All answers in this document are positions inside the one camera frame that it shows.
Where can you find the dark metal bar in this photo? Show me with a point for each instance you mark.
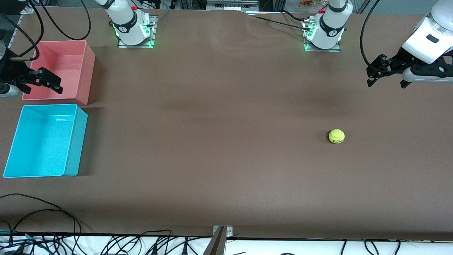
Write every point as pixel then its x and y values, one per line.
pixel 217 246

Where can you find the small metal bracket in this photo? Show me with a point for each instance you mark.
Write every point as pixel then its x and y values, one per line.
pixel 229 232

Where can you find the grey metal device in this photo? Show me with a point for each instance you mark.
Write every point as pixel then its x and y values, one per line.
pixel 231 5

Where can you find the yellow tennis ball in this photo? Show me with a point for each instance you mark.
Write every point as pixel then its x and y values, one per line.
pixel 336 136

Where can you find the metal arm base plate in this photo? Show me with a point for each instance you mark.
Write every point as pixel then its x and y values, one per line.
pixel 324 50
pixel 153 32

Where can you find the blue plastic bin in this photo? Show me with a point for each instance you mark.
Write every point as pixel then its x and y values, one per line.
pixel 42 141

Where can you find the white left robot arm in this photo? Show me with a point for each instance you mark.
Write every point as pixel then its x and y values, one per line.
pixel 331 24

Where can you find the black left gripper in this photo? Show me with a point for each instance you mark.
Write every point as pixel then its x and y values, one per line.
pixel 399 61

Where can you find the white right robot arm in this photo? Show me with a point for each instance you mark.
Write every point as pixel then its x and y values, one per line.
pixel 125 21

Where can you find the pink plastic bin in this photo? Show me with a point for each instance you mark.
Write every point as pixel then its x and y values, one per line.
pixel 70 60

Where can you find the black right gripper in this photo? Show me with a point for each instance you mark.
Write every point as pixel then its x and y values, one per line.
pixel 10 72

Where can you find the box with orange items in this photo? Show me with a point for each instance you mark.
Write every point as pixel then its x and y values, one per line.
pixel 308 3

